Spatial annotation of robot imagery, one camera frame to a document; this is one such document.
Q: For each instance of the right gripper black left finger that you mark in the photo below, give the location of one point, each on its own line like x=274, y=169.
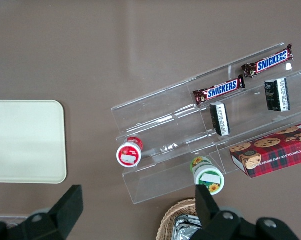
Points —
x=65, y=212

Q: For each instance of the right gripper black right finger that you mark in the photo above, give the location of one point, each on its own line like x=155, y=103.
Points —
x=210, y=217

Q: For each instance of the oval light wicker basket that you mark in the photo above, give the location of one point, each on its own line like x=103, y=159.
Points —
x=169, y=217

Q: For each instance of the beige plastic tray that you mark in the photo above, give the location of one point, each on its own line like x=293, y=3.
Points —
x=25, y=142

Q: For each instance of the green lidded yogurt cup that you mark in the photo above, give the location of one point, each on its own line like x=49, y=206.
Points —
x=208, y=176

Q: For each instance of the clear acrylic bottle rack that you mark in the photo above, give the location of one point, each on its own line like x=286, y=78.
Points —
x=5, y=221

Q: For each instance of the clear acrylic stepped rack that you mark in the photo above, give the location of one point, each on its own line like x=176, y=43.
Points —
x=253, y=117
x=160, y=180

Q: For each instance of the red lidded yogurt cup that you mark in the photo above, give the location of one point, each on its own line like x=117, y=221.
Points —
x=128, y=155

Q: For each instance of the red tartan cookie box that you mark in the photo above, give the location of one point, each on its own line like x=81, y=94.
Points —
x=278, y=157

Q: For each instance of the small black box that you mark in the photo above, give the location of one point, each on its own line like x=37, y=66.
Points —
x=278, y=95
x=220, y=120

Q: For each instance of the brown Snickers bar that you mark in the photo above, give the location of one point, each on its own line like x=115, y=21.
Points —
x=270, y=61
x=220, y=87

